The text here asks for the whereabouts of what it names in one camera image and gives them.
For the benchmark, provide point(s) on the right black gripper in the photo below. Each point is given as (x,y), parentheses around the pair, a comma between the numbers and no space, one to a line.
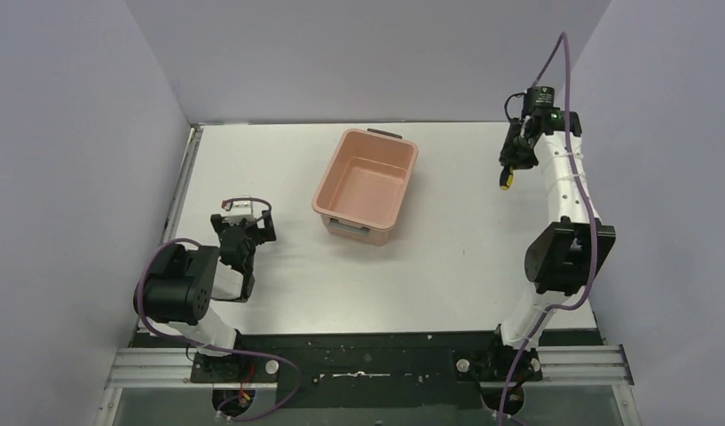
(518,161)

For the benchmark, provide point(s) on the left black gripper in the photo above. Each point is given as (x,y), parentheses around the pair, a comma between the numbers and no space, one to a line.
(242,232)

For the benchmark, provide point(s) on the black yellow screwdriver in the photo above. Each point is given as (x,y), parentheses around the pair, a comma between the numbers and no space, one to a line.
(506,178)

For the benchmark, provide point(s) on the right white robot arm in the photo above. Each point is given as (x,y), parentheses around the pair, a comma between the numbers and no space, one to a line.
(562,262)

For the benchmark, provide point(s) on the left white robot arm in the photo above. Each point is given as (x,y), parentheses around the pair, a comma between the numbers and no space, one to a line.
(184,277)

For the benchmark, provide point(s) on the pink plastic bin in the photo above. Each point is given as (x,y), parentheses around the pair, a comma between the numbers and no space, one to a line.
(364,186)

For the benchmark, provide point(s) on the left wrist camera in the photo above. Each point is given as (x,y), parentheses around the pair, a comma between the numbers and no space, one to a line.
(238,208)

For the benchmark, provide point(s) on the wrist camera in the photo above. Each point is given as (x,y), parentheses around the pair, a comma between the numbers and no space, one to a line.
(539,115)
(238,208)

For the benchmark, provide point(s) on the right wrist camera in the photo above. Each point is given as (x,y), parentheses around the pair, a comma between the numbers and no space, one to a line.
(539,115)

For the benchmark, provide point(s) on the aluminium left side rail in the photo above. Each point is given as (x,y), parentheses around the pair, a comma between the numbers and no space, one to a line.
(183,179)

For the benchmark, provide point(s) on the aluminium rail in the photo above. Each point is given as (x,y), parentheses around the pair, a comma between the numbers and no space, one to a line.
(183,179)
(168,368)

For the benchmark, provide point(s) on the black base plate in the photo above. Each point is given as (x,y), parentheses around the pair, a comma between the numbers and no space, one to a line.
(276,362)

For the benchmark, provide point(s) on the aluminium front rail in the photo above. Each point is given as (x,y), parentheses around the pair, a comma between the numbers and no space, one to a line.
(168,368)

